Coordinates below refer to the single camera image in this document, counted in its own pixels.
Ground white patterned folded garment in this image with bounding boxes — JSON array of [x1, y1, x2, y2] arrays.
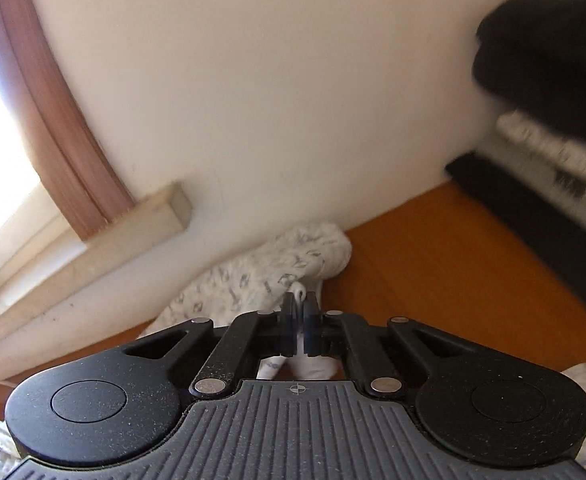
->
[[495, 110, 586, 206]]

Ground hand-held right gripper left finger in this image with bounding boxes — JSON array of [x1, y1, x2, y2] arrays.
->
[[125, 292, 298, 396]]

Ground white patterned pants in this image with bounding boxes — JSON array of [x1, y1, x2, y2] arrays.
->
[[0, 222, 586, 480]]

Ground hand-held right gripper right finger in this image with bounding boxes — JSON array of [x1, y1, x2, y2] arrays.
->
[[304, 294, 474, 396]]

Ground wooden window frame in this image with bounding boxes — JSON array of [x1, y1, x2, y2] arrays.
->
[[0, 0, 136, 242]]

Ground beige window sill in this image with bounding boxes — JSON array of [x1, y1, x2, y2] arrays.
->
[[0, 182, 192, 361]]

